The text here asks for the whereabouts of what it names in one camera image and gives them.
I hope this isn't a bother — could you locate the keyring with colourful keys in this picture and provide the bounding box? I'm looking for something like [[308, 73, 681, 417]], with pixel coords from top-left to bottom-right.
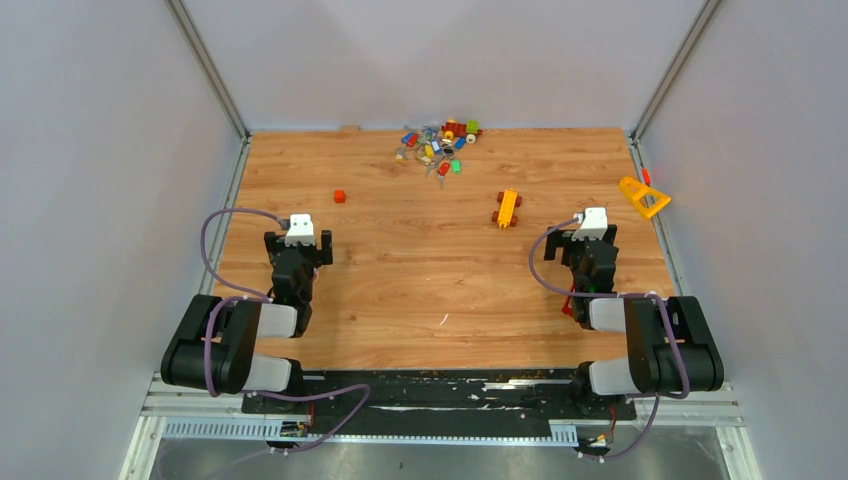
[[394, 126, 467, 188]]

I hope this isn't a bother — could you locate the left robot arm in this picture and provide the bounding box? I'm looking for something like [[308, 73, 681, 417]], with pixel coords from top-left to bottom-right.
[[160, 230, 333, 413]]

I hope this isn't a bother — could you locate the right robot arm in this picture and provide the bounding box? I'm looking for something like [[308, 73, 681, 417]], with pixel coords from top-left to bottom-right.
[[540, 225, 725, 418]]

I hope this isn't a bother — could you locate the red window toy block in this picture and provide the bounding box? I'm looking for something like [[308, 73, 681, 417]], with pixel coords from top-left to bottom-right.
[[562, 286, 575, 317]]

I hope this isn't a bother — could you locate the yellow triangular toy piece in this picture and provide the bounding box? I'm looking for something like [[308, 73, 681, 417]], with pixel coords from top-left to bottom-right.
[[618, 177, 672, 221]]

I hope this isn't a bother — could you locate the yellow brown toy car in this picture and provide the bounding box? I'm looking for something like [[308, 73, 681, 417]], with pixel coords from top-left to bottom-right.
[[491, 188, 523, 229]]

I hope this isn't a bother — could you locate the red green toy car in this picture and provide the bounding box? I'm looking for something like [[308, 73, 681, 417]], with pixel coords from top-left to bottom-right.
[[440, 119, 484, 143]]

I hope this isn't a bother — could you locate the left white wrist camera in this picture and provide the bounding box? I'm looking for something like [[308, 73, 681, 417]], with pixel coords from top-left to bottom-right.
[[284, 213, 316, 247]]

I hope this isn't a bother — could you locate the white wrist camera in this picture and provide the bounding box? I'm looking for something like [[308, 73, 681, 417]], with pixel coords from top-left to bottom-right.
[[284, 213, 316, 247], [572, 207, 609, 241]]

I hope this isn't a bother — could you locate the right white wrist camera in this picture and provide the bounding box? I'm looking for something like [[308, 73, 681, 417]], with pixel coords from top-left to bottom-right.
[[572, 207, 609, 241]]

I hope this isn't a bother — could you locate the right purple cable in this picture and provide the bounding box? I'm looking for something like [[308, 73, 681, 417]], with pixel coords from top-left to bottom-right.
[[527, 215, 692, 462]]

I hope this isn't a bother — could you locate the purple cable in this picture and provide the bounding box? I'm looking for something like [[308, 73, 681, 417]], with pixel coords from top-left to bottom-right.
[[200, 207, 372, 456], [527, 215, 692, 462]]

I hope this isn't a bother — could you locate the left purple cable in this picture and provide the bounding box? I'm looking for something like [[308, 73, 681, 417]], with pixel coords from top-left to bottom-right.
[[200, 207, 372, 456]]

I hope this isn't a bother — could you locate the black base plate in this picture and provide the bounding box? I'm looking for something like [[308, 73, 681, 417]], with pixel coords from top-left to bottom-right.
[[241, 368, 636, 438]]

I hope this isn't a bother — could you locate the grey cable duct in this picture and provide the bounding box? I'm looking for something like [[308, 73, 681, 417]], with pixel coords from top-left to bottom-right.
[[162, 417, 580, 447]]

